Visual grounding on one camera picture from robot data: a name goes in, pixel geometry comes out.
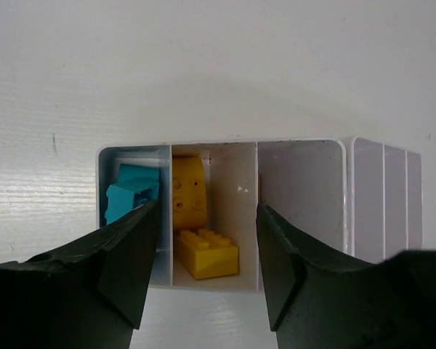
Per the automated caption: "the light tan lego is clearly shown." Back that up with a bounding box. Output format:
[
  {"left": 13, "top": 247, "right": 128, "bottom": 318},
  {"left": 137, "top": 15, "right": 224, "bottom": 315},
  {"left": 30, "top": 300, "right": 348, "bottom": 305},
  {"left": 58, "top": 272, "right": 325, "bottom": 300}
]
[{"left": 174, "top": 228, "right": 240, "bottom": 281}]

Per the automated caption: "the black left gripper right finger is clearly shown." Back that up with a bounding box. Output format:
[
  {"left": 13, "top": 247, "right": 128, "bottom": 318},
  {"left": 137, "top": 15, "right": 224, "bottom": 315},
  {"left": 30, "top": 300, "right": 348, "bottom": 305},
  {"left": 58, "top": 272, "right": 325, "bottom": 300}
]
[{"left": 257, "top": 204, "right": 436, "bottom": 348}]

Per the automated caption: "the teal frog flower lego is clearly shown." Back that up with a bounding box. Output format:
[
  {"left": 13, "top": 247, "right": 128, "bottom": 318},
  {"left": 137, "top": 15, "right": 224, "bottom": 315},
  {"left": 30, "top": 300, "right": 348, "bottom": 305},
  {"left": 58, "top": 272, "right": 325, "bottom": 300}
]
[{"left": 117, "top": 164, "right": 160, "bottom": 184}]

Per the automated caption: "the white divided organizer bin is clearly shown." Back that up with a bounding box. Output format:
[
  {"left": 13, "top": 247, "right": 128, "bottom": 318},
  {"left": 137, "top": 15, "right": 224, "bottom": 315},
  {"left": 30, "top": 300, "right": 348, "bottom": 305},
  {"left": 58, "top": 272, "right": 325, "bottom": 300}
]
[{"left": 96, "top": 137, "right": 423, "bottom": 292}]

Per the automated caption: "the yellow butterfly lego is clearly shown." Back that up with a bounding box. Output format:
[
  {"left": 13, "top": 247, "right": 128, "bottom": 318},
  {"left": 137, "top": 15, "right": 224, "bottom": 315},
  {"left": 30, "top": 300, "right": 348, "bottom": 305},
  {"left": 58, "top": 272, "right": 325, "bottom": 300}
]
[{"left": 171, "top": 156, "right": 208, "bottom": 230}]

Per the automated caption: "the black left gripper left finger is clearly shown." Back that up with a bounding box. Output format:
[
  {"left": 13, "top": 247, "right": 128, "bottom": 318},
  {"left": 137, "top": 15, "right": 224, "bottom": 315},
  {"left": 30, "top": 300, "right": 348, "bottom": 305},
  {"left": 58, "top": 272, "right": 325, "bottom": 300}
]
[{"left": 0, "top": 200, "right": 161, "bottom": 348}]

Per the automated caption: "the teal rectangular lego brick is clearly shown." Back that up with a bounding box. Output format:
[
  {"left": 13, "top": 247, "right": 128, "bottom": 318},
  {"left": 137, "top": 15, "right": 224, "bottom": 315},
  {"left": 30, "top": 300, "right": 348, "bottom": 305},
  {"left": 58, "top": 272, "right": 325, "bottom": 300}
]
[{"left": 105, "top": 177, "right": 159, "bottom": 225}]

